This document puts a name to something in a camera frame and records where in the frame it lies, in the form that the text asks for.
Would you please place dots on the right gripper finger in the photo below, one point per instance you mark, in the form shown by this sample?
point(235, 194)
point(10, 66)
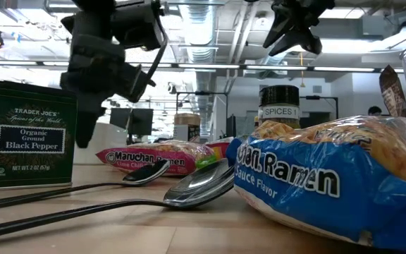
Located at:
point(277, 31)
point(305, 39)

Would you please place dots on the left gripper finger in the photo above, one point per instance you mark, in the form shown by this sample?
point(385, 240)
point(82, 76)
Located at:
point(86, 123)

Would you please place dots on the green black pepper tin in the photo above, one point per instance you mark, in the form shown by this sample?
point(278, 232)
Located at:
point(30, 141)

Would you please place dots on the yellow green food packet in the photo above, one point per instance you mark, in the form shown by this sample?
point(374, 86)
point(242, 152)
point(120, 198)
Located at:
point(146, 158)

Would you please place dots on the black-lid spice jar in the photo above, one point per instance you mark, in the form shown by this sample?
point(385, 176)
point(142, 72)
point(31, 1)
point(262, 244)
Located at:
point(278, 106)

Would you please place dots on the tan-lid spice jar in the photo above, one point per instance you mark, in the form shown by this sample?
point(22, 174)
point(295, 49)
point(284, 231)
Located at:
point(187, 127)

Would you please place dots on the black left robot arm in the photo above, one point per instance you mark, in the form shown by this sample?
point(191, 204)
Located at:
point(93, 4)

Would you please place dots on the white plastic bin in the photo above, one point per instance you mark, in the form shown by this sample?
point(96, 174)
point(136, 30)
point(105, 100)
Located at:
point(113, 144)

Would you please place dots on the black computer monitor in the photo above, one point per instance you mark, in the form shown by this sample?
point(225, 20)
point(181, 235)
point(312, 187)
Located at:
point(142, 121)
point(120, 118)

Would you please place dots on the long ceiling light bar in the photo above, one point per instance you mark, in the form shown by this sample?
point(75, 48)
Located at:
point(206, 66)

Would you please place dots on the person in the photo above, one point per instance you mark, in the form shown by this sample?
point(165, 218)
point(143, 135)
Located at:
point(374, 110)

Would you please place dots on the blue ramen packet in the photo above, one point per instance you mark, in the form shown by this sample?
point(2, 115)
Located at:
point(312, 197)

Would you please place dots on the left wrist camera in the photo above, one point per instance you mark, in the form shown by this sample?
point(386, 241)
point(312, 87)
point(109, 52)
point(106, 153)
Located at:
point(136, 24)

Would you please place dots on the small black ceiling camera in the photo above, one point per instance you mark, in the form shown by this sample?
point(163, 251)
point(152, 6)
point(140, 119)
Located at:
point(172, 88)

